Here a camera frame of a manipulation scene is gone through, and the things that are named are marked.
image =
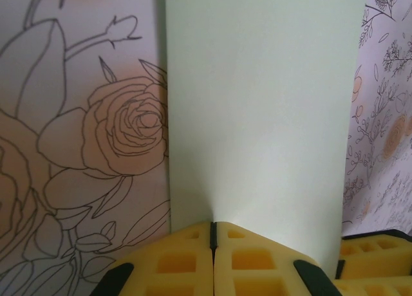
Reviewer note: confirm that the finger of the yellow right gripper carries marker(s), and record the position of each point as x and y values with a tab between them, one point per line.
376	288
376	260

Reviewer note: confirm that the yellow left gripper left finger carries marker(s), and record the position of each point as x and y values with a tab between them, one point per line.
174	264

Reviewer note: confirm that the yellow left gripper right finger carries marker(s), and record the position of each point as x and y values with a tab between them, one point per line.
257	264

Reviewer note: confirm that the light green paper sheet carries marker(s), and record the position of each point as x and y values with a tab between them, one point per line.
257	99

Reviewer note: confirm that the floral tablecloth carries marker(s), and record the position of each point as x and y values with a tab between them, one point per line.
64	148

